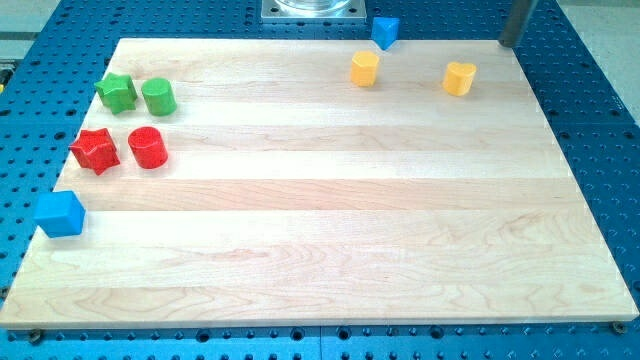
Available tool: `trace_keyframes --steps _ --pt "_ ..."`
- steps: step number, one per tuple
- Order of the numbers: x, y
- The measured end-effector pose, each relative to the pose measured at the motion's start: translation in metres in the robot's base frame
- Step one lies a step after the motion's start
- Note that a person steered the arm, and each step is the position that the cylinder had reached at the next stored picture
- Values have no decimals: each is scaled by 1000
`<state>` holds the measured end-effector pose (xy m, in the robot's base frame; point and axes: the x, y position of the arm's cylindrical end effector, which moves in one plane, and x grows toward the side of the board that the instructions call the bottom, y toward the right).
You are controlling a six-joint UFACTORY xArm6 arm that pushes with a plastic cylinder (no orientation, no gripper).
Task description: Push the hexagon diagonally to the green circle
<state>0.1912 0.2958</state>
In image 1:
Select yellow hexagon block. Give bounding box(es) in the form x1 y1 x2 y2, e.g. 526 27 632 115
350 51 380 87

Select wooden board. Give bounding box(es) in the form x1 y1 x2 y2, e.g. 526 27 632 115
1 38 638 329

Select blue triangle block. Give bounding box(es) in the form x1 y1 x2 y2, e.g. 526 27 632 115
371 17 400 51

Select yellow heart block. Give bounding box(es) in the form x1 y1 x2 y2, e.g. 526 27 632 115
442 62 477 96

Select red cylinder block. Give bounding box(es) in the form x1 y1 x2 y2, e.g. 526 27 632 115
128 126 168 169

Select green cylinder block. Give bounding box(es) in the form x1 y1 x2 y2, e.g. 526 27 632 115
141 77 177 116

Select green star block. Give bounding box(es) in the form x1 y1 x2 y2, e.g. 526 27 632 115
94 72 138 115

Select red star block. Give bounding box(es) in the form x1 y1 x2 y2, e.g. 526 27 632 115
69 128 120 175

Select blue cube block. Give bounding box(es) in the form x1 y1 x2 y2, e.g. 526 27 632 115
34 190 85 238

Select grey metal pusher rod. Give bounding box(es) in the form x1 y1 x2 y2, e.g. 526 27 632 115
498 0 538 48

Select left board stop screw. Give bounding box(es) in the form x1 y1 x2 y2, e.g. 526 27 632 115
26 329 44 345

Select board stop screw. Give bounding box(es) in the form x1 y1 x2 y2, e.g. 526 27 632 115
610 322 627 335
26 329 44 345

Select right board stop screw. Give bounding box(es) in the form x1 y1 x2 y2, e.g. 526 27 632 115
610 322 627 335

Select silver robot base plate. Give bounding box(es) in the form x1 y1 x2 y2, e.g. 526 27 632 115
260 0 367 21

